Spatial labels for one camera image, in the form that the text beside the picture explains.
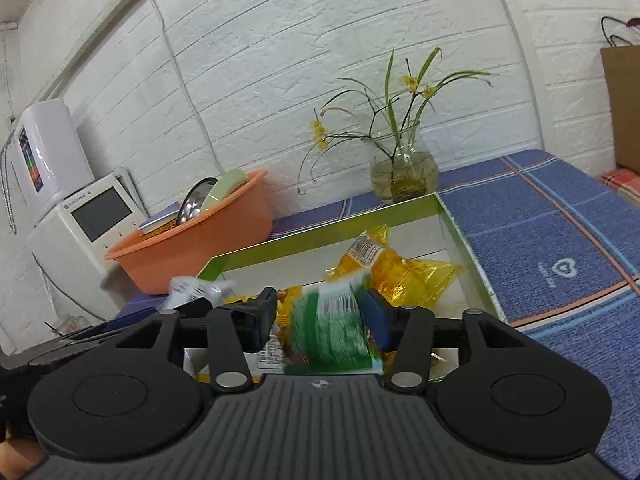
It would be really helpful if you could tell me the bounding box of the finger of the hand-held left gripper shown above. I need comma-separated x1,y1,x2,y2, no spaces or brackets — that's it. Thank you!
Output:
180,297,214,318

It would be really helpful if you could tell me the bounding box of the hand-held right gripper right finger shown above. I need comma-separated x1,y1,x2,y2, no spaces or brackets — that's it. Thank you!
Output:
359,289,532,393

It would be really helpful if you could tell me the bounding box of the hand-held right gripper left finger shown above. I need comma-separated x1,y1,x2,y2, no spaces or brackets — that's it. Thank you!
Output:
115,287,279,394

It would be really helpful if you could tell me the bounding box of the green and white snack packet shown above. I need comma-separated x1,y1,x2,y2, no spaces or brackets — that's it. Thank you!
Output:
285,280,386,376

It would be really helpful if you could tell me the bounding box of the gold crinkly snack packet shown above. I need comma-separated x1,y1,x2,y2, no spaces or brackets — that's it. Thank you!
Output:
325,225,463,311

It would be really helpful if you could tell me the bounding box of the green cardboard box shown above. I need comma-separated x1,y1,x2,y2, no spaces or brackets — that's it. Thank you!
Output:
195,191,509,391

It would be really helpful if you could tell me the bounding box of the orange plastic basin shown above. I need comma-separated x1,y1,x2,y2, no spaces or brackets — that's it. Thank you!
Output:
105,170,275,295

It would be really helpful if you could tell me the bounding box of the metal bowl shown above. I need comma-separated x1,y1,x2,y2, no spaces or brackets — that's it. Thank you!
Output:
177,177,219,226

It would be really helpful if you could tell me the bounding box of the white appliance with screen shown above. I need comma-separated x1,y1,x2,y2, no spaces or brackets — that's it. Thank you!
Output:
30,172,149,322

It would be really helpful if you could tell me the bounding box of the pale green bowl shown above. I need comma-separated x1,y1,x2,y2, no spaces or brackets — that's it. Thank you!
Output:
200,170,249,211

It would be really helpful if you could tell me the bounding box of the glass vase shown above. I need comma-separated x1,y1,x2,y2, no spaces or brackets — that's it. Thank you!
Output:
370,120,440,204

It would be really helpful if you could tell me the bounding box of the blue checked tablecloth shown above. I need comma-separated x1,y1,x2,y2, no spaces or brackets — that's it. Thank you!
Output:
107,149,640,480

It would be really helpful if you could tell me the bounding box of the white water purifier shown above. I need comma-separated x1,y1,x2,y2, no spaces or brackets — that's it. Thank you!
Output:
15,99,96,211

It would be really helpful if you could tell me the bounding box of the orchid plant with yellow flowers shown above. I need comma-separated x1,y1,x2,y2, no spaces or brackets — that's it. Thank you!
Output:
297,47,501,196

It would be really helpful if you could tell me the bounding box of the orange checked cloth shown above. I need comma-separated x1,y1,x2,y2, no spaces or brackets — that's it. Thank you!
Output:
597,167,640,196

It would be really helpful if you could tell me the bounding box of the brown paper bag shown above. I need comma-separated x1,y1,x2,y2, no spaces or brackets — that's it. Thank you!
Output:
600,15,640,174

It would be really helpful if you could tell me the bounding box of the white wall conduit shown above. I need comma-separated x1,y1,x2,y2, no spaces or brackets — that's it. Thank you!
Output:
481,0,557,147
146,0,226,177

